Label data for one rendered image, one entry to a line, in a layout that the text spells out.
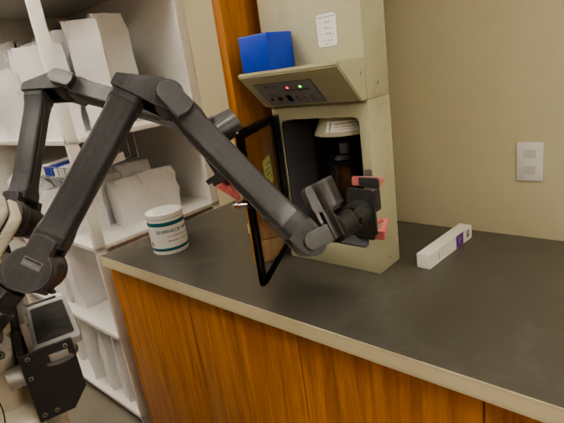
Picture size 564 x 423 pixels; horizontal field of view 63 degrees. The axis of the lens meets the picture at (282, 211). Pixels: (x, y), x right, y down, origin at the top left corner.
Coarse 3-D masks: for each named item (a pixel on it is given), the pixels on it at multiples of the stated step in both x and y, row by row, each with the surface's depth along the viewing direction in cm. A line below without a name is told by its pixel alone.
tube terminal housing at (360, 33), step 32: (288, 0) 117; (320, 0) 111; (352, 0) 106; (352, 32) 108; (384, 32) 114; (384, 64) 116; (384, 96) 118; (384, 128) 119; (384, 160) 121; (384, 192) 123; (320, 256) 138; (352, 256) 130; (384, 256) 126
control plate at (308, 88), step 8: (304, 80) 111; (256, 88) 122; (264, 88) 121; (272, 88) 119; (280, 88) 118; (296, 88) 115; (304, 88) 114; (312, 88) 112; (264, 96) 124; (272, 96) 123; (280, 96) 121; (320, 96) 114; (272, 104) 127; (280, 104) 125
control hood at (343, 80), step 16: (320, 64) 104; (336, 64) 101; (352, 64) 105; (240, 80) 122; (256, 80) 119; (272, 80) 116; (288, 80) 113; (320, 80) 108; (336, 80) 106; (352, 80) 106; (256, 96) 126; (336, 96) 112; (352, 96) 109
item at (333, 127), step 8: (320, 120) 128; (328, 120) 125; (336, 120) 123; (344, 120) 122; (352, 120) 122; (320, 128) 127; (328, 128) 124; (336, 128) 123; (344, 128) 122; (352, 128) 122; (320, 136) 126; (328, 136) 124; (336, 136) 123; (344, 136) 122
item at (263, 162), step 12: (264, 132) 123; (252, 144) 113; (264, 144) 122; (252, 156) 112; (264, 156) 122; (264, 168) 121; (276, 168) 132; (276, 180) 132; (252, 228) 110; (264, 228) 119; (264, 240) 118; (276, 240) 129; (264, 252) 118; (276, 252) 128; (264, 264) 117
